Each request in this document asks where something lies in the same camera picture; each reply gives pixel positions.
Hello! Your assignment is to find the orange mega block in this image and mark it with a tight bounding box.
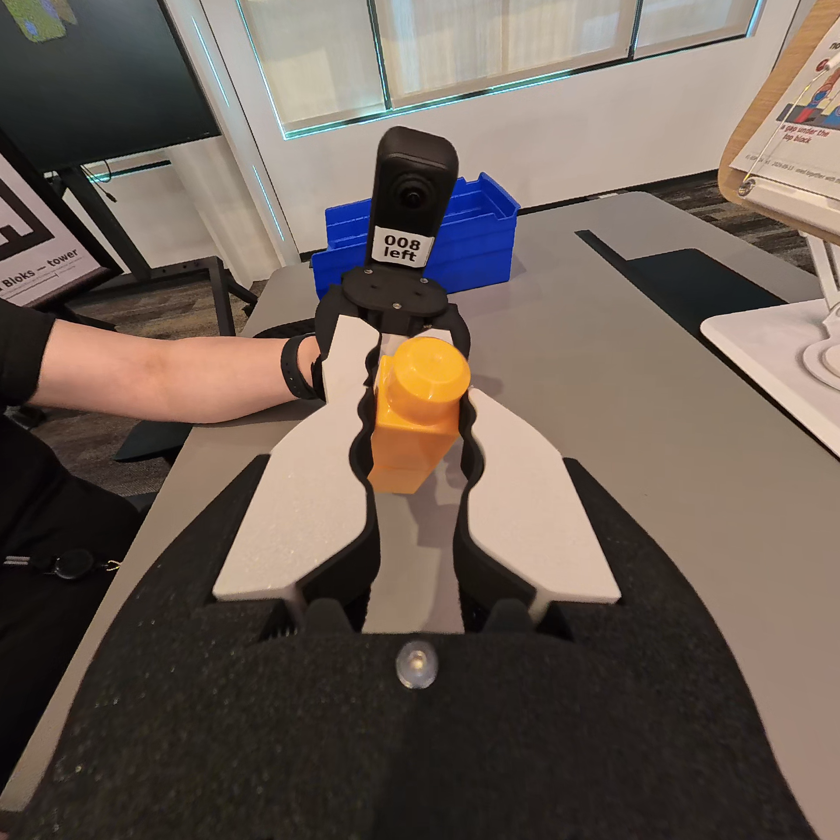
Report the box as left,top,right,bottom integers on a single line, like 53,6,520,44
369,338,473,475
366,461,437,494

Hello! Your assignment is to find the blue plastic bin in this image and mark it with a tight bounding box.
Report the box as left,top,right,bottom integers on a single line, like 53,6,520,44
310,172,521,309

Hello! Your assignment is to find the person's left forearm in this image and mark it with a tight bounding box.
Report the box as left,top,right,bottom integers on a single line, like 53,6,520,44
29,318,309,424

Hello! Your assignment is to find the instruction sheet stand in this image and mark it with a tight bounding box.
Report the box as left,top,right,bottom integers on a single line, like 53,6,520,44
730,20,840,231

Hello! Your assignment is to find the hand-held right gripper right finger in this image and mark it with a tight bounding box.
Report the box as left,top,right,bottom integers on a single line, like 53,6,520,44
453,387,622,626

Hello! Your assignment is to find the white document stand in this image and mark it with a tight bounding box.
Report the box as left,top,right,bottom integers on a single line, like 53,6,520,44
701,236,840,457

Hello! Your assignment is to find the person's black clothing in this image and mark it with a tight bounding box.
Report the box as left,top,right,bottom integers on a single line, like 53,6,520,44
0,298,153,785

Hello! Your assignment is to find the black badge reel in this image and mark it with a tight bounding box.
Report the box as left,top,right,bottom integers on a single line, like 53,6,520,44
0,548,123,580

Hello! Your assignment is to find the large black monitor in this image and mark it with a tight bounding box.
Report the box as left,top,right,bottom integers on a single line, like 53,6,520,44
0,0,222,172

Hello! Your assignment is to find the marker sign board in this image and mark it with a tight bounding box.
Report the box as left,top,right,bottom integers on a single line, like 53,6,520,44
0,128,123,311

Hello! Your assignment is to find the large window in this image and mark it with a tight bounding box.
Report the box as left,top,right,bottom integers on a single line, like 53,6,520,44
236,0,769,140

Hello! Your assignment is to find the metal wire page holder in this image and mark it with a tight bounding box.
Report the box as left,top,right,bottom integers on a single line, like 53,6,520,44
736,56,840,199

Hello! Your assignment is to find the black wrist band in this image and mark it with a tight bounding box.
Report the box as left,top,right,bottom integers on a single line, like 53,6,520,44
281,333,324,401

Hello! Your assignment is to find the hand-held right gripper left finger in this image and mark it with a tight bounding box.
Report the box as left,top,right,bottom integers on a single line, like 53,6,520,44
213,387,383,624

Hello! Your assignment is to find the black monitor stand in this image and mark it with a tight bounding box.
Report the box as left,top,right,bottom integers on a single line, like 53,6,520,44
42,161,260,337

